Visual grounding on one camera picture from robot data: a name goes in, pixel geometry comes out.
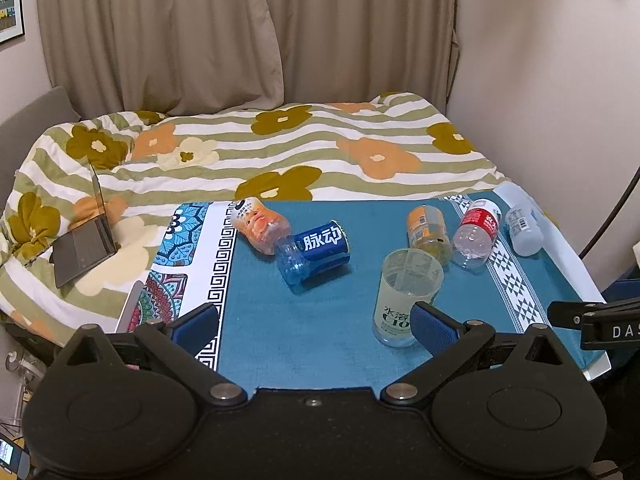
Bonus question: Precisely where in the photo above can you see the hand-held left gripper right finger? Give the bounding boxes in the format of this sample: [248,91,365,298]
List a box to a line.
[380,301,572,407]

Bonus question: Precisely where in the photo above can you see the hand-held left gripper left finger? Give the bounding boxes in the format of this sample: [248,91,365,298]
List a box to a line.
[64,302,249,407]

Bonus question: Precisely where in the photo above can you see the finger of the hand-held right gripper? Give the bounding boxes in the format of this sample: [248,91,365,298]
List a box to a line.
[547,300,609,331]

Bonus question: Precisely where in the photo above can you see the pale green label clear cup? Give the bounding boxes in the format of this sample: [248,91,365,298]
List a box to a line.
[371,248,445,348]

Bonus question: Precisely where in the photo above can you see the orange label clear cup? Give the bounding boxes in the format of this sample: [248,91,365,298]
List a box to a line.
[406,204,451,267]

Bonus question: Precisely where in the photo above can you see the red label clear cup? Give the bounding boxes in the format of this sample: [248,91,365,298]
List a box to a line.
[451,199,503,269]

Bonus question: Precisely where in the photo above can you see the peach orange plastic cup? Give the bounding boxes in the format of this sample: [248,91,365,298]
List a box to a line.
[230,198,292,256]

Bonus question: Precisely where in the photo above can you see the blue label plastic cup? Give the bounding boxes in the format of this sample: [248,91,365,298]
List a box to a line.
[275,219,352,287]

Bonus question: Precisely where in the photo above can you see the white translucent plastic bottle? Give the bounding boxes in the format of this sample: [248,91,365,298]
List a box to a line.
[494,182,545,256]

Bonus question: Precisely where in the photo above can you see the teal patterned tablecloth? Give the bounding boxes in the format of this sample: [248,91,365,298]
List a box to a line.
[146,191,610,391]

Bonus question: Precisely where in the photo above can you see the grey open laptop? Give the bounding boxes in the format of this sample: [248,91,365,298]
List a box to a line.
[51,156,119,289]

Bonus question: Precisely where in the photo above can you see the floral striped blanket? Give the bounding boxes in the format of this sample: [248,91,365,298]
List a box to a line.
[0,91,521,348]

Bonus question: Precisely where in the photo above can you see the small lit screen device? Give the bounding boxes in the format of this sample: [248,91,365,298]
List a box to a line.
[0,437,32,480]

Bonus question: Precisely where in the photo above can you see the grey headboard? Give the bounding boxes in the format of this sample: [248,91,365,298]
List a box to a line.
[0,86,82,211]

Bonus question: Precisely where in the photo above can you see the beige curtain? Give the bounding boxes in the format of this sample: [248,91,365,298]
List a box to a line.
[35,0,460,121]

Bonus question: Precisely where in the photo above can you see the black cable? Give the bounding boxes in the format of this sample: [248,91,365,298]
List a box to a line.
[577,166,640,257]

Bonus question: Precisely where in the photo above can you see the framed wall picture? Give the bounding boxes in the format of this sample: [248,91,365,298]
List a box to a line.
[0,0,26,47]

